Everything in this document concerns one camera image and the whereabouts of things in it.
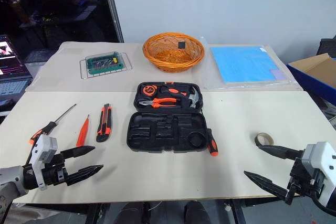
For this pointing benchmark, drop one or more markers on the orange wicker basket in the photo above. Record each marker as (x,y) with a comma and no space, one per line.
(173,61)

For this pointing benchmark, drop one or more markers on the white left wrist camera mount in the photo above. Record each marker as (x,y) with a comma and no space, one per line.
(43,148)

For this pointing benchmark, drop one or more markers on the grey metal frame post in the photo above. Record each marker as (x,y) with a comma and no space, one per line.
(113,6)

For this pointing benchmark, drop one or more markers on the beige tape roll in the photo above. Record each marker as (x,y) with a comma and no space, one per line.
(263,139)

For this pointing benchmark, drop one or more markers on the stubby orange black screwdriver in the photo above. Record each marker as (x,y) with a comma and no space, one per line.
(212,144)

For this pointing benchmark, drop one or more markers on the blue sheet pack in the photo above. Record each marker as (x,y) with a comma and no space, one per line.
(244,64)

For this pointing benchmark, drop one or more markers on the steel claw hammer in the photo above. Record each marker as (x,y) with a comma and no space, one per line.
(193,99)

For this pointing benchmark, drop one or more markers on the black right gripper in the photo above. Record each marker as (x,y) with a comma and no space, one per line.
(299,179)

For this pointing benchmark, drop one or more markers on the small black square block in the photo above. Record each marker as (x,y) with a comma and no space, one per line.
(181,45)

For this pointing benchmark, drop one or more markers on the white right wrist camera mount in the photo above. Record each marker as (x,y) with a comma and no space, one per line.
(321,155)

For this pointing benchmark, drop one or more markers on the black chair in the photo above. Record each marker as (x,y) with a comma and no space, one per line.
(328,48)

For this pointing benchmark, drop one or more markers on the orange black tape measure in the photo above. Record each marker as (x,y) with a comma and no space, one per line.
(149,90)

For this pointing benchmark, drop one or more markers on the open laptop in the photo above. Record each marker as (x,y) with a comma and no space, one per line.
(11,77)

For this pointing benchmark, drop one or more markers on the orange black utility knife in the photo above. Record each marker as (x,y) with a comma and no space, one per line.
(104,124)

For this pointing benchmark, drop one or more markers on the green circuit board tray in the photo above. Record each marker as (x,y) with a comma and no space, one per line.
(127,62)

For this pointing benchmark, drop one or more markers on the slim orange screwdriver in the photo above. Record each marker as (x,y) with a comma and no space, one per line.
(82,132)

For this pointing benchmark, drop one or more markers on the clear plastic bag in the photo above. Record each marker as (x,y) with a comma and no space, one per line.
(210,79)

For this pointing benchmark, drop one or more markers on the black plastic tool case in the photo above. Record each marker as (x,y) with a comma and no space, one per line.
(165,134)

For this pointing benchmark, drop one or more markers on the green circuit board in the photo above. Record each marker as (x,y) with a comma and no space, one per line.
(103,64)

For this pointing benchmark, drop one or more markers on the blue cardboard box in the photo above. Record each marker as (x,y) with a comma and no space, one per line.
(312,77)

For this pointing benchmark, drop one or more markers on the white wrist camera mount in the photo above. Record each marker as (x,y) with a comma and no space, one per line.
(43,148)
(321,155)

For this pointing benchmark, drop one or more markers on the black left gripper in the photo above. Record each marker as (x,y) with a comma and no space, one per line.
(56,174)

